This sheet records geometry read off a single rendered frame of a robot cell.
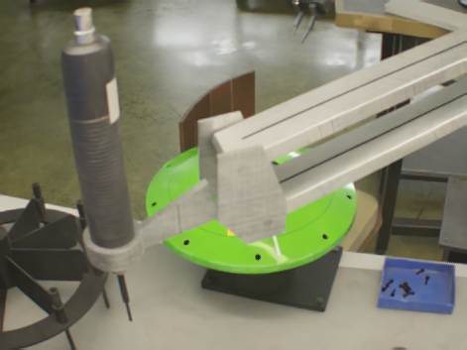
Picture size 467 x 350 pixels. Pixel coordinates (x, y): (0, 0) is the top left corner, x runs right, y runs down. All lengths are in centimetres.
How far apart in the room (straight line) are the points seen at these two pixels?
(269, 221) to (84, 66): 20
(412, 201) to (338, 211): 187
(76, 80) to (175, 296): 62
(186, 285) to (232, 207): 53
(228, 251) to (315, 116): 38
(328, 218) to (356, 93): 40
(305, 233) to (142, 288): 30
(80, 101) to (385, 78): 24
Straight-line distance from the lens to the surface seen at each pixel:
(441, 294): 101
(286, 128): 47
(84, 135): 43
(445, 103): 56
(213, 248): 83
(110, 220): 47
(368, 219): 161
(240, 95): 166
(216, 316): 95
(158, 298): 98
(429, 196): 280
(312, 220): 86
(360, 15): 192
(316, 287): 98
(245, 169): 46
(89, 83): 41
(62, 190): 285
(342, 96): 49
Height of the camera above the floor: 162
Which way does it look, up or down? 35 degrees down
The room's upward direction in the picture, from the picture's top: straight up
